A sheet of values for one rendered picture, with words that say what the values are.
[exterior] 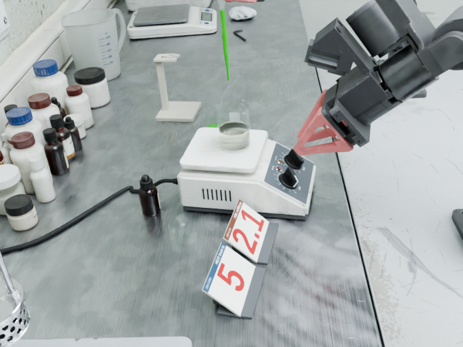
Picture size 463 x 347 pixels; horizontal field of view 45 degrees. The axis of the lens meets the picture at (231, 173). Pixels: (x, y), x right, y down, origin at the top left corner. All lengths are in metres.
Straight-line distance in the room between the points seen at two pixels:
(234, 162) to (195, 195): 0.08
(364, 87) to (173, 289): 0.36
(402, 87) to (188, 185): 0.35
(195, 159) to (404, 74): 0.33
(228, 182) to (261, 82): 0.52
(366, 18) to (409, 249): 0.32
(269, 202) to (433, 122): 0.44
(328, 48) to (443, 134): 0.46
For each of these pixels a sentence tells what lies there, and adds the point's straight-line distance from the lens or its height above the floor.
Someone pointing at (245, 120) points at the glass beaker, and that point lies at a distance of 0.83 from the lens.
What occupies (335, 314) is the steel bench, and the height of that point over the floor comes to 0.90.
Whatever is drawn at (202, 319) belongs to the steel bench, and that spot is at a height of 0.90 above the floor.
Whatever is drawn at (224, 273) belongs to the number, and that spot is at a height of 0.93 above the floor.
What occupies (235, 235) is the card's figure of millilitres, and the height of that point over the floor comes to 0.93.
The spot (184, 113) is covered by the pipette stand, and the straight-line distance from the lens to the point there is 1.17.
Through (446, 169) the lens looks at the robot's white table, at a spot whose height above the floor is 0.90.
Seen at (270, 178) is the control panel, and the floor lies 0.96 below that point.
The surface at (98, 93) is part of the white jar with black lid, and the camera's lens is 1.26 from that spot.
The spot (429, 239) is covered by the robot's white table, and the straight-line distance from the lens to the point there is 0.84.
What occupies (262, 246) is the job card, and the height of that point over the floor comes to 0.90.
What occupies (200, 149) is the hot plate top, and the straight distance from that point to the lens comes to 0.87.
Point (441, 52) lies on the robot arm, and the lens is 0.66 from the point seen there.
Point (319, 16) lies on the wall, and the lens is 2.29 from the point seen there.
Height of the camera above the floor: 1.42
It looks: 33 degrees down
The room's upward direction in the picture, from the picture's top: 5 degrees counter-clockwise
